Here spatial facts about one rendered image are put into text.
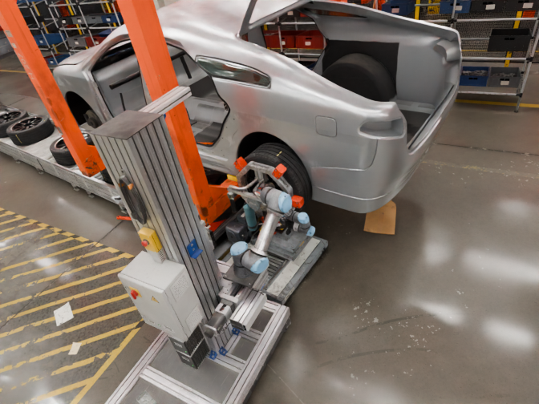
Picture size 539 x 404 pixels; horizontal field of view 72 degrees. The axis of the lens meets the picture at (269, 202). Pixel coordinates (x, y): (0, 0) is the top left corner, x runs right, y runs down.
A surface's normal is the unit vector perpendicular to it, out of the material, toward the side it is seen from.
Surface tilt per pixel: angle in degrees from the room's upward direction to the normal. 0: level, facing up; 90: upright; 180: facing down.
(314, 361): 0
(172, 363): 0
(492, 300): 0
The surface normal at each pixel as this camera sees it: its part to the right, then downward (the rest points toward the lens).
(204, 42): -0.35, -0.34
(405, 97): -0.57, 0.57
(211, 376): -0.14, -0.77
